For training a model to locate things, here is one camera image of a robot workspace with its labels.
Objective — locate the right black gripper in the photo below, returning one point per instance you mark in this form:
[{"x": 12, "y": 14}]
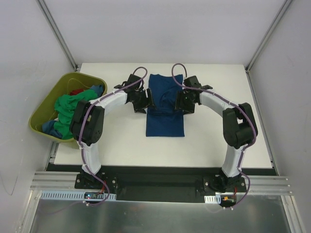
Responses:
[{"x": 184, "y": 103}]

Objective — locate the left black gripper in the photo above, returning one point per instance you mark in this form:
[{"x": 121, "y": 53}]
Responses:
[{"x": 141, "y": 102}]

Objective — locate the blue printed t shirt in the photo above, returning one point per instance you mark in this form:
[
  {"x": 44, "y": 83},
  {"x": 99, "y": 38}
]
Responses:
[{"x": 164, "y": 120}]

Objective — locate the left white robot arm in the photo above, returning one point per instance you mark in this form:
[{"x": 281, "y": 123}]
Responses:
[{"x": 87, "y": 128}]

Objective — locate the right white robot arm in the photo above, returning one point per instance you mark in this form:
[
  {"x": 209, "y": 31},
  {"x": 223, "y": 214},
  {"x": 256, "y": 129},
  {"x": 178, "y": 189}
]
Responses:
[{"x": 239, "y": 131}]

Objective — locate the red t shirt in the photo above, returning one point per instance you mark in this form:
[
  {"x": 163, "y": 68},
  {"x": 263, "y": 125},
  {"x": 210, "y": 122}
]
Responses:
[{"x": 76, "y": 92}]

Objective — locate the green t shirt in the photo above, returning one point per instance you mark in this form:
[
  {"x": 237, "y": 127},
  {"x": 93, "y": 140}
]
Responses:
[{"x": 65, "y": 107}]

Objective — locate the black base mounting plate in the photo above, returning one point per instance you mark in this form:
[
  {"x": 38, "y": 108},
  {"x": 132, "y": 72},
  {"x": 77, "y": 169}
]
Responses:
[{"x": 161, "y": 184}]

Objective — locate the teal blue t shirt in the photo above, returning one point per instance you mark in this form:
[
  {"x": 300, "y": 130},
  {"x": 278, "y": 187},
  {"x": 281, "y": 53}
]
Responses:
[{"x": 48, "y": 128}]

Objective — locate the olive green plastic bin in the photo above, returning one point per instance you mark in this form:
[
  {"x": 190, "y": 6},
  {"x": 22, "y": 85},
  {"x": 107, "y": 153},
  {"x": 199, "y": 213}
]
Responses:
[{"x": 45, "y": 111}]

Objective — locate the right white cable duct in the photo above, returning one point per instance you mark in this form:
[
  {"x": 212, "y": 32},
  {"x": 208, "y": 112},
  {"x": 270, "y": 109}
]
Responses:
[{"x": 212, "y": 199}]

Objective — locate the white cable duct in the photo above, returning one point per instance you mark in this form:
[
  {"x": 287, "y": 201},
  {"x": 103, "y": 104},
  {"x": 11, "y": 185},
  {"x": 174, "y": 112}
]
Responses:
[
  {"x": 77, "y": 195},
  {"x": 212, "y": 199}
]

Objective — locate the aluminium frame rail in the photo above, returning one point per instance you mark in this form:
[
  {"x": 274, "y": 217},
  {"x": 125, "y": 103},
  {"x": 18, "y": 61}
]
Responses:
[{"x": 260, "y": 185}]

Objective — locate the left white cable duct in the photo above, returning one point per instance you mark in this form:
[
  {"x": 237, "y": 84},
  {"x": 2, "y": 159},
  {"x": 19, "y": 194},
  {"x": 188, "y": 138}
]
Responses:
[{"x": 77, "y": 195}]

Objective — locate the left aluminium corner post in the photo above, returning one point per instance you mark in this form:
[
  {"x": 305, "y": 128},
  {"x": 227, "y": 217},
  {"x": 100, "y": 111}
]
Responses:
[{"x": 57, "y": 33}]

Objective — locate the aluminium corner post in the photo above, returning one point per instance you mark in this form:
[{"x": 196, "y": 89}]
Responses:
[
  {"x": 57, "y": 33},
  {"x": 269, "y": 33}
]

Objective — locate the right aluminium corner post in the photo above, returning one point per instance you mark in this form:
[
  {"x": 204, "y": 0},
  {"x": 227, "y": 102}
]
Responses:
[{"x": 269, "y": 33}]

